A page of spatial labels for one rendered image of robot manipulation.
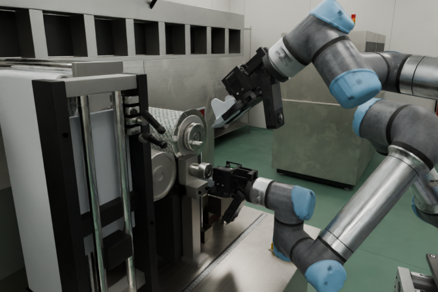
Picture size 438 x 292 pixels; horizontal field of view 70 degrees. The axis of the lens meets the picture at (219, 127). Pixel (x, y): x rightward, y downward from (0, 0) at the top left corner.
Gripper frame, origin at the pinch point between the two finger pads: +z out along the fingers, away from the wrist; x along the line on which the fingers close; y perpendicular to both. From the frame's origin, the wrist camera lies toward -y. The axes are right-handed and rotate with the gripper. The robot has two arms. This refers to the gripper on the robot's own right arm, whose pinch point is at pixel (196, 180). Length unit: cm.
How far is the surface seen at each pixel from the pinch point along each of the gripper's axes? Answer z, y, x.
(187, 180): -6.1, 5.8, 11.7
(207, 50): 31, 38, -49
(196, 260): -8.0, -17.8, 10.9
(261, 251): -20.4, -19.0, -4.2
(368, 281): -40, -109, -130
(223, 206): -6.4, -9.1, -5.1
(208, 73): 30, 28, -49
